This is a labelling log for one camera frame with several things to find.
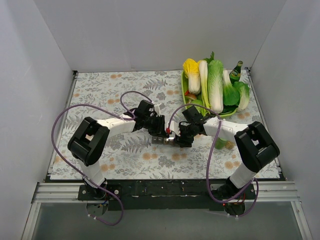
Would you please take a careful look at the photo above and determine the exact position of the yellow napa cabbage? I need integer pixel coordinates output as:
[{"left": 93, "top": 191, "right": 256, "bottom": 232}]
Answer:
[{"left": 182, "top": 58, "right": 201, "bottom": 95}]

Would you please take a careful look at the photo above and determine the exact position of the aluminium rail frame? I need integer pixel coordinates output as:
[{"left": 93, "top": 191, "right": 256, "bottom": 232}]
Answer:
[{"left": 20, "top": 67, "right": 313, "bottom": 240}]

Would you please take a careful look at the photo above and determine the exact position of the brown onion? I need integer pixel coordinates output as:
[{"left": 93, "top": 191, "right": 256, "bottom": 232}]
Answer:
[{"left": 184, "top": 93, "right": 197, "bottom": 101}]

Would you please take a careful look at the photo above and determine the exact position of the green glass bottle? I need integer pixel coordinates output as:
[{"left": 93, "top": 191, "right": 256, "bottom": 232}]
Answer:
[{"left": 229, "top": 60, "right": 243, "bottom": 84}]

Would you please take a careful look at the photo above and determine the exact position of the round green cabbage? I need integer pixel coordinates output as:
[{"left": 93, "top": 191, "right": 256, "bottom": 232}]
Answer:
[{"left": 191, "top": 99, "right": 203, "bottom": 106}]

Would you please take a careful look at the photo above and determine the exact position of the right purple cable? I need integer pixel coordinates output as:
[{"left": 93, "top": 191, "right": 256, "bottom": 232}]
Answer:
[{"left": 166, "top": 104, "right": 259, "bottom": 218}]

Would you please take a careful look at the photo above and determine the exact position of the floral table mat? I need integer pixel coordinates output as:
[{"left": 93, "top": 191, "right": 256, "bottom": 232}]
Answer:
[{"left": 48, "top": 69, "right": 281, "bottom": 180}]

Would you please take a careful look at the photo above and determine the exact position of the bok choy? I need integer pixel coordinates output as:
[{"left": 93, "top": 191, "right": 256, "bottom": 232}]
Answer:
[{"left": 223, "top": 69, "right": 240, "bottom": 106}]

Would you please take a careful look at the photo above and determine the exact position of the small clear pill bottle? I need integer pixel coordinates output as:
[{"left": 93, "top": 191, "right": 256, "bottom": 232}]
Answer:
[{"left": 225, "top": 141, "right": 235, "bottom": 150}]

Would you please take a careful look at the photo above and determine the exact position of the grey weekly pill organizer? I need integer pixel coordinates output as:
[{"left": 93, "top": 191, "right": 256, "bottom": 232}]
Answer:
[{"left": 151, "top": 136, "right": 176, "bottom": 146}]

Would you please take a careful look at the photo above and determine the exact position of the large green napa cabbage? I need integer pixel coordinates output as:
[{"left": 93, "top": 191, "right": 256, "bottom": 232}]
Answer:
[{"left": 207, "top": 59, "right": 224, "bottom": 113}]

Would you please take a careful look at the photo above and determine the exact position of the green vegetable tray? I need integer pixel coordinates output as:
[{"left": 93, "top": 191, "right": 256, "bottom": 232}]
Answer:
[{"left": 181, "top": 71, "right": 238, "bottom": 118}]

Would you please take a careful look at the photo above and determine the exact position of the green lettuce leaf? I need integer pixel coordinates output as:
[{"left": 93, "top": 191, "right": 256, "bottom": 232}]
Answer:
[{"left": 233, "top": 81, "right": 250, "bottom": 112}]

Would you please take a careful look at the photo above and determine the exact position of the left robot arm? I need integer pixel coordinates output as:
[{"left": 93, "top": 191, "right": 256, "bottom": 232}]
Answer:
[{"left": 67, "top": 100, "right": 168, "bottom": 200}]

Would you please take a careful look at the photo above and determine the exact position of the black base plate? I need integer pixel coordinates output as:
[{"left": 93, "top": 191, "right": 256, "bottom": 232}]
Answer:
[{"left": 77, "top": 178, "right": 258, "bottom": 211}]

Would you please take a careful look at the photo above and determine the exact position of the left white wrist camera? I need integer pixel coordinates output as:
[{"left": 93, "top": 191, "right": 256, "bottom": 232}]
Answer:
[{"left": 153, "top": 103, "right": 164, "bottom": 116}]

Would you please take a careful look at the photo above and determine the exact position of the green pill bottle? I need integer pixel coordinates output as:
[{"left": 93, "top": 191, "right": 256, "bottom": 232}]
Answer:
[{"left": 214, "top": 137, "right": 227, "bottom": 150}]

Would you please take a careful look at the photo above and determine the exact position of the white green leek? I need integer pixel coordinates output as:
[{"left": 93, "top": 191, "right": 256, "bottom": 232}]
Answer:
[{"left": 198, "top": 60, "right": 210, "bottom": 109}]

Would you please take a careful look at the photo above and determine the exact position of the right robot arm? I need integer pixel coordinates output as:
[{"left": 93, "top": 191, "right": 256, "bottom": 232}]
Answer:
[{"left": 165, "top": 104, "right": 280, "bottom": 203}]

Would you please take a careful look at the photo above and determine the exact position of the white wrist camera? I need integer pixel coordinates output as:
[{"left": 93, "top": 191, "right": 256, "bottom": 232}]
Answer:
[
  {"left": 165, "top": 120, "right": 181, "bottom": 136},
  {"left": 153, "top": 103, "right": 164, "bottom": 116}
]

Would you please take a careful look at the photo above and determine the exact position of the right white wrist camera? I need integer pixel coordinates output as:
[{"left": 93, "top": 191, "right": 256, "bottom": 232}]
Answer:
[{"left": 165, "top": 120, "right": 181, "bottom": 136}]

